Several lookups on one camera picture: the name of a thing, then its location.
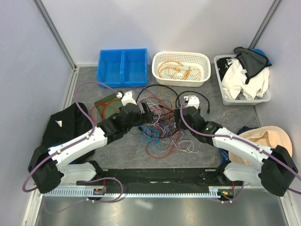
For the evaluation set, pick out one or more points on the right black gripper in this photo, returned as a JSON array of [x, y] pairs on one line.
[[177, 117]]

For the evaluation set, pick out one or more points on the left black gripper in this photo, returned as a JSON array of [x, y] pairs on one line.
[[147, 116]]

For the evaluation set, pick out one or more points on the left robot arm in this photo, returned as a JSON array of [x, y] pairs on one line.
[[51, 167]]

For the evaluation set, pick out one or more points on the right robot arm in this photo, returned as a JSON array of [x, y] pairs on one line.
[[262, 155]]

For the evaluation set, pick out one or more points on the green plastic tray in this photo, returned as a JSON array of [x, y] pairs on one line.
[[108, 105]]

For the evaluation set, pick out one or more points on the white perforated plastic basket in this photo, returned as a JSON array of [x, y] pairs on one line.
[[184, 69]]

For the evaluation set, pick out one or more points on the blue divided plastic bin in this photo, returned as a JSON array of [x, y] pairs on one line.
[[123, 67]]

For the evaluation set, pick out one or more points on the white cloth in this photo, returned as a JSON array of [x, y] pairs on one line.
[[235, 82]]

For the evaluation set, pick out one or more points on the grey plastic laundry tub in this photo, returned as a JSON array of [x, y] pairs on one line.
[[220, 66]]

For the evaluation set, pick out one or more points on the beige sun hat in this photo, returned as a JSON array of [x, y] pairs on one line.
[[271, 136]]

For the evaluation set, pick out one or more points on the dark grey cloth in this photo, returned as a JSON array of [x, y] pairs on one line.
[[252, 62]]

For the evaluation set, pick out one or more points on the blue cap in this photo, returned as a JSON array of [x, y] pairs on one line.
[[259, 51]]

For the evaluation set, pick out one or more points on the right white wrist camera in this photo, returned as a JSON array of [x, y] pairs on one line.
[[191, 101]]

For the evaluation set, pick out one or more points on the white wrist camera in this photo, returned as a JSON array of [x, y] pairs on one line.
[[127, 97], [191, 101]]

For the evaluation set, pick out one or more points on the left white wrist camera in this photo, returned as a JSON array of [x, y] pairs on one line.
[[127, 97]]

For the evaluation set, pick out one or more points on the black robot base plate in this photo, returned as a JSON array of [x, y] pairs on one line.
[[168, 180]]

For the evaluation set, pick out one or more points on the slotted grey cable duct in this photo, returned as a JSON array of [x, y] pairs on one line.
[[97, 193]]

